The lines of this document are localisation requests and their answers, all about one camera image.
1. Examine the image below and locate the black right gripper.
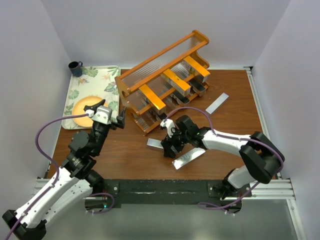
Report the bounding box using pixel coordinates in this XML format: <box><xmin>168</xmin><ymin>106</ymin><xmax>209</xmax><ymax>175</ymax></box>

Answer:
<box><xmin>161</xmin><ymin>125</ymin><xmax>190</xmax><ymax>160</ymax></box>

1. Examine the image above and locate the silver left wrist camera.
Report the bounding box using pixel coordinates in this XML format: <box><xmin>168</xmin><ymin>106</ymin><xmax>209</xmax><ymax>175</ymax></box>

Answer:
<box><xmin>85</xmin><ymin>106</ymin><xmax>112</xmax><ymax>125</ymax></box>

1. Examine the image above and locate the floral serving tray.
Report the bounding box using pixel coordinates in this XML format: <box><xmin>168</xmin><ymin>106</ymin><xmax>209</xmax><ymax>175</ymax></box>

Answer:
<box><xmin>63</xmin><ymin>65</ymin><xmax>121</xmax><ymax>121</ymax></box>

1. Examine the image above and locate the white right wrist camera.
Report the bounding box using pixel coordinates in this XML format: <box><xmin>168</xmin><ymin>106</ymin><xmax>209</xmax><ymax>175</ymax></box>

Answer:
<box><xmin>160</xmin><ymin>118</ymin><xmax>177</xmax><ymax>138</ymax></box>

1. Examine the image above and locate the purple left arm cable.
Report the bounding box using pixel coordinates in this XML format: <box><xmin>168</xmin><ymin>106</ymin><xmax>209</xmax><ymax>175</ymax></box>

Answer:
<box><xmin>3</xmin><ymin>112</ymin><xmax>116</xmax><ymax>240</ymax></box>

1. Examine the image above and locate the orange plate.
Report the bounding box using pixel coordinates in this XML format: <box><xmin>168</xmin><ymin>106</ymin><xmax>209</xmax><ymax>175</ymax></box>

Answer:
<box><xmin>71</xmin><ymin>96</ymin><xmax>113</xmax><ymax>128</ymax></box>

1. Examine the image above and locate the orange toothpaste box front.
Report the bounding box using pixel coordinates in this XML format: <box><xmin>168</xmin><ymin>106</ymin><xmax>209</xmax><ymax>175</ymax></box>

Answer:
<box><xmin>181</xmin><ymin>56</ymin><xmax>210</xmax><ymax>83</ymax></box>

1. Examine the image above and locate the orange toothpaste box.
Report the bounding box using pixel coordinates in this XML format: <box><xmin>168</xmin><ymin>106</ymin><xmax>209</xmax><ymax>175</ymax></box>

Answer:
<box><xmin>161</xmin><ymin>69</ymin><xmax>191</xmax><ymax>97</ymax></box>
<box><xmin>139</xmin><ymin>84</ymin><xmax>166</xmax><ymax>114</ymax></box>
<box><xmin>181</xmin><ymin>56</ymin><xmax>210</xmax><ymax>83</ymax></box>

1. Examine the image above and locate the silver R&O charcoal toothpaste box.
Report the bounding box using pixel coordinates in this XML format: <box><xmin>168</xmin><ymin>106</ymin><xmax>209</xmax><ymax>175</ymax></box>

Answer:
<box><xmin>171</xmin><ymin>91</ymin><xmax>190</xmax><ymax>107</ymax></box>

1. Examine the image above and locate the aluminium table edge rail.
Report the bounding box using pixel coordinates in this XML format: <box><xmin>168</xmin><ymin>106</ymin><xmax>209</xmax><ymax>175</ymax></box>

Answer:
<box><xmin>243</xmin><ymin>65</ymin><xmax>283</xmax><ymax>180</ymax></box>

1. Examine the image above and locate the dark blue mug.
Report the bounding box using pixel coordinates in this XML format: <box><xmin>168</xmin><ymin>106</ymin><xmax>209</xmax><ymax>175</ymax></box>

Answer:
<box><xmin>68</xmin><ymin>61</ymin><xmax>83</xmax><ymax>78</ymax></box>

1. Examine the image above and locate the wooden three-tier shelf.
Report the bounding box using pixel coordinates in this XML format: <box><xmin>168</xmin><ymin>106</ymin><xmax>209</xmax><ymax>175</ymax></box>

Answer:
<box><xmin>115</xmin><ymin>30</ymin><xmax>211</xmax><ymax>135</ymax></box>

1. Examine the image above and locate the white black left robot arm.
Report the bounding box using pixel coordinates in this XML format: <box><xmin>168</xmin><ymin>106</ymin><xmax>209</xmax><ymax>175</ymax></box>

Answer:
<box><xmin>2</xmin><ymin>100</ymin><xmax>126</xmax><ymax>240</ymax></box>

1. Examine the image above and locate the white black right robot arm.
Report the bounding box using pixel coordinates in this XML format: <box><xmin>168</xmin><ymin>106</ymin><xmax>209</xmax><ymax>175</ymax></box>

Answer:
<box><xmin>160</xmin><ymin>115</ymin><xmax>285</xmax><ymax>197</ymax></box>

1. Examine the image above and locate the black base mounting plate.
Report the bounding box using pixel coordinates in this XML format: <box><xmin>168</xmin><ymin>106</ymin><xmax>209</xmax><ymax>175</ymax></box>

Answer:
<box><xmin>85</xmin><ymin>179</ymin><xmax>250</xmax><ymax>212</ymax></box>

